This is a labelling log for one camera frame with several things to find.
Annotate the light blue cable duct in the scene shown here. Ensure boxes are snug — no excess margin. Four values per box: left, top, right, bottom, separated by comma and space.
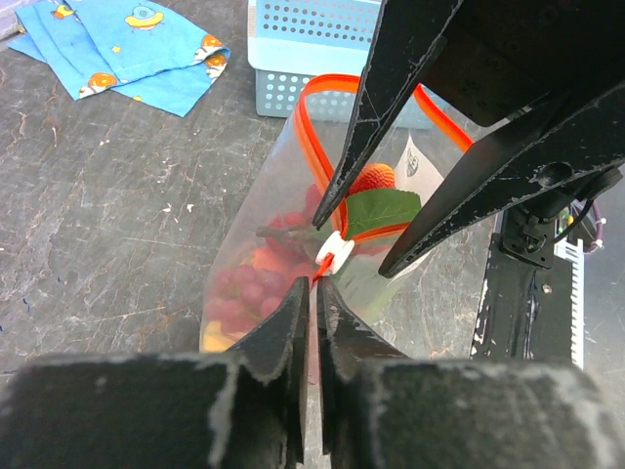
555, 239, 585, 369

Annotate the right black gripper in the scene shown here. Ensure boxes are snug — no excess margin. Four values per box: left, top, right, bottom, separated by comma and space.
378, 1, 624, 278

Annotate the orange peach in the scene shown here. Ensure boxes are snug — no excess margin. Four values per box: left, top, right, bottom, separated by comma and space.
251, 246, 315, 277

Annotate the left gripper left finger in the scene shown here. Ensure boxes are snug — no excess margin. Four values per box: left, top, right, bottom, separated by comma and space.
1, 277, 310, 468

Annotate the light blue plastic basket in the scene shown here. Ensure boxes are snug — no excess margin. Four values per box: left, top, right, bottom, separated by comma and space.
247, 0, 380, 118

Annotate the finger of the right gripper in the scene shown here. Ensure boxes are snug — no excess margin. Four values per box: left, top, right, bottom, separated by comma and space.
312, 0, 462, 229

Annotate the clear zip bag orange zipper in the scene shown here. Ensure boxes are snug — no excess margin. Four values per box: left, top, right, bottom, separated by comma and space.
198, 73, 475, 354

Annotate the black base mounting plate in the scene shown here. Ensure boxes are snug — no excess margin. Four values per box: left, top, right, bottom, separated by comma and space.
470, 207, 573, 363

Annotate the blue patterned cloth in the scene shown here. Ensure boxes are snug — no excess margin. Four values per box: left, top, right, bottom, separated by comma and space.
9, 1, 230, 117

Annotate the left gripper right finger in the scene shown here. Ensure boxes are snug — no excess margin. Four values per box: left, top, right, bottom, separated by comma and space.
316, 278, 620, 468

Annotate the yellow pear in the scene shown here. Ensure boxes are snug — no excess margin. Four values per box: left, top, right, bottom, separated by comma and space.
199, 320, 245, 353

